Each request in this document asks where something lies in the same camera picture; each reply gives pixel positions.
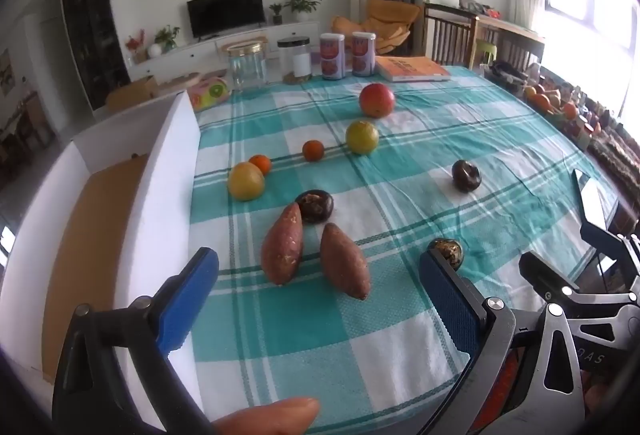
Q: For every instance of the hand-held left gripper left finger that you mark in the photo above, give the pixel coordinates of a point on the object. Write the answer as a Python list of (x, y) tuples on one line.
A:
[(186, 295)]

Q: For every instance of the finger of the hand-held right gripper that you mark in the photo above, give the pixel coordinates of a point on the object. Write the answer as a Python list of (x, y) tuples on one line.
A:
[(607, 242), (542, 272)]

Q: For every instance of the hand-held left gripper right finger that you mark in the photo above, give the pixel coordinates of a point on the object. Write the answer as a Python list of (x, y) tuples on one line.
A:
[(450, 300)]

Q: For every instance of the dark mangosteen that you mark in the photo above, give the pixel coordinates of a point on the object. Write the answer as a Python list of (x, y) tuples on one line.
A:
[(466, 175), (448, 251), (314, 206)]

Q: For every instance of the sweet potato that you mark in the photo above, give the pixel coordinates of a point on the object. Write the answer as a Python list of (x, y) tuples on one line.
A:
[(282, 245), (345, 262)]

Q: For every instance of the yellow orange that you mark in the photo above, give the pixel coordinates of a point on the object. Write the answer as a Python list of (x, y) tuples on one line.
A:
[(246, 181)]

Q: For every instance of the small tangerine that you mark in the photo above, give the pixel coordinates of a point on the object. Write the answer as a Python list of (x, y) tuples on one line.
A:
[(262, 161), (313, 150)]

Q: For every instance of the yellow-green orange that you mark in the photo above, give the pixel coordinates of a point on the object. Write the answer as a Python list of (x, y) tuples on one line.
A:
[(362, 137)]

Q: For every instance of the red apple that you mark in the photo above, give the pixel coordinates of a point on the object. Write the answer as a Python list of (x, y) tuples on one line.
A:
[(377, 100)]

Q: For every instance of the person's left hand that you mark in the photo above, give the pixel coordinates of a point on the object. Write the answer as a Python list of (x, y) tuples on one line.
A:
[(270, 417)]

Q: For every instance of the teal checked tablecloth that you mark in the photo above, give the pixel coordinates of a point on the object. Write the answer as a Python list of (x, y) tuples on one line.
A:
[(400, 215)]

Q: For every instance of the pile of oranges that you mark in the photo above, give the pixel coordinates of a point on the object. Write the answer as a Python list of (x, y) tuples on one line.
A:
[(542, 100)]

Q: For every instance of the fruit print pouch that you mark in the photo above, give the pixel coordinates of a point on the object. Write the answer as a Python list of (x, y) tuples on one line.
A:
[(210, 92)]

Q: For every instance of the cardboard box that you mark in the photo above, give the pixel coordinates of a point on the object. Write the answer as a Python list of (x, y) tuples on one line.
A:
[(132, 92)]

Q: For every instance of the green plastic stool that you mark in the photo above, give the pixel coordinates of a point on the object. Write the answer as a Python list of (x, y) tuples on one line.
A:
[(485, 52)]

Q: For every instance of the wooden side table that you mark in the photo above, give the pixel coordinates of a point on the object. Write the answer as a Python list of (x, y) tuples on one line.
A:
[(510, 32)]

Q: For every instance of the orange book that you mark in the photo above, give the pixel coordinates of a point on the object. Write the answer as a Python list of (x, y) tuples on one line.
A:
[(412, 67)]

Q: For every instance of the glass jar with gold lid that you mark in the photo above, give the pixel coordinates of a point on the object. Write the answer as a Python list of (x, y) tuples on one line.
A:
[(246, 65)]

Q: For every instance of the white television cabinet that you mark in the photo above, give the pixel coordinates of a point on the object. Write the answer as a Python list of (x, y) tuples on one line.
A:
[(200, 52)]

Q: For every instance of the white round vase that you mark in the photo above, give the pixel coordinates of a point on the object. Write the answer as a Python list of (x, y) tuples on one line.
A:
[(155, 49)]

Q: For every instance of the dark wooden chair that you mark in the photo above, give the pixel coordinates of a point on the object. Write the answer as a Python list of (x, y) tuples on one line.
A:
[(447, 35)]

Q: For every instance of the red flower bouquet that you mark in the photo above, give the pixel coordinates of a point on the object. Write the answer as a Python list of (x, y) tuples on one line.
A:
[(134, 42)]

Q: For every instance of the leafy potted plant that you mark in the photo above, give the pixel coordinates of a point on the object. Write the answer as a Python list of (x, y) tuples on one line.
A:
[(167, 36)]

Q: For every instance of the red label can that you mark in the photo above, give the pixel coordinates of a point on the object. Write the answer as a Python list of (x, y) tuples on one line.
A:
[(363, 53), (332, 56)]

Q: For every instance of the clear jar with black lid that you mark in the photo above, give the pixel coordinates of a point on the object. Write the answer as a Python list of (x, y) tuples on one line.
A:
[(295, 57)]

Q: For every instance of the orange lounge chair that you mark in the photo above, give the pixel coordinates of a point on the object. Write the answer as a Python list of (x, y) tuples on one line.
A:
[(385, 25)]

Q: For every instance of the dark glass cabinet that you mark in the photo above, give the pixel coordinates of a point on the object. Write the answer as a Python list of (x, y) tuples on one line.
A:
[(95, 25)]

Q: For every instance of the black television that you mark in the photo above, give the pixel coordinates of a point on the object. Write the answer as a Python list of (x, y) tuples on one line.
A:
[(225, 10)]

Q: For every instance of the small potted plant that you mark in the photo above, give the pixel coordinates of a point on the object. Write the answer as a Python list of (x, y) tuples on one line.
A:
[(275, 11)]

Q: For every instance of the large potted plant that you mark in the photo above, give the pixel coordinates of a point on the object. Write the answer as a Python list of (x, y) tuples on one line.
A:
[(301, 4)]

